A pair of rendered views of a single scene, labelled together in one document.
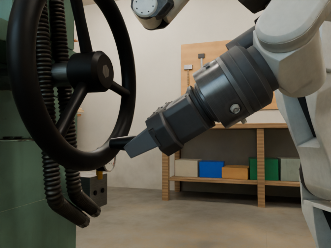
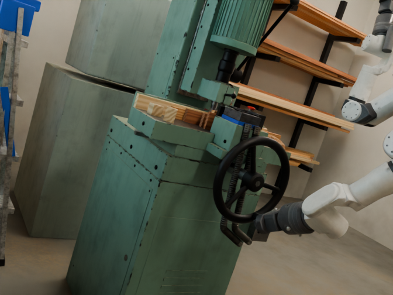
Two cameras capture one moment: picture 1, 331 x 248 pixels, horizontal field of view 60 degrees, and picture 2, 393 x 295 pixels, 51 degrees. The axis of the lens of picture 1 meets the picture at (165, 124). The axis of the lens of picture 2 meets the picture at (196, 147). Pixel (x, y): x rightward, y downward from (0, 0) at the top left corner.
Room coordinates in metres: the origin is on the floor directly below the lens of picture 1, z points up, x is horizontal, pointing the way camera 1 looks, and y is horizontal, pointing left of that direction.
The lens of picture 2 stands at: (-0.70, -0.53, 1.06)
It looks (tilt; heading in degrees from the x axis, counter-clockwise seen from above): 9 degrees down; 39
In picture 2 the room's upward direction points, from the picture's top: 18 degrees clockwise
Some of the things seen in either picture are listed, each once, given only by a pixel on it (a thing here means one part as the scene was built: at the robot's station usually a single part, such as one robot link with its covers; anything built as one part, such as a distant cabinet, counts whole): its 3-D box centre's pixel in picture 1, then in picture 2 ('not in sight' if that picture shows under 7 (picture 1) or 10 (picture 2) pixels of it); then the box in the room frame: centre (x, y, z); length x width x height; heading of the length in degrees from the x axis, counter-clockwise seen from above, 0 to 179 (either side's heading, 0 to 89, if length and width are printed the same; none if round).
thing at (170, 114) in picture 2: not in sight; (170, 115); (0.27, 0.39, 0.92); 0.04 x 0.03 x 0.05; 134
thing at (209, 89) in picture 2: not in sight; (215, 93); (0.53, 0.45, 1.03); 0.14 x 0.07 x 0.09; 72
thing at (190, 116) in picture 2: not in sight; (212, 122); (0.52, 0.41, 0.92); 0.25 x 0.02 x 0.05; 162
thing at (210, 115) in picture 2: not in sight; (230, 126); (0.54, 0.34, 0.93); 0.22 x 0.01 x 0.06; 162
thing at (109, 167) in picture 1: (103, 162); not in sight; (0.71, 0.15, 0.65); 0.06 x 0.04 x 0.08; 162
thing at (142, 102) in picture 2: not in sight; (206, 119); (0.53, 0.45, 0.92); 0.60 x 0.02 x 0.05; 162
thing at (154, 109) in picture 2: not in sight; (155, 109); (0.27, 0.46, 0.92); 0.04 x 0.04 x 0.04; 75
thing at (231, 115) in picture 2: not in sight; (245, 116); (0.47, 0.25, 0.99); 0.13 x 0.11 x 0.06; 162
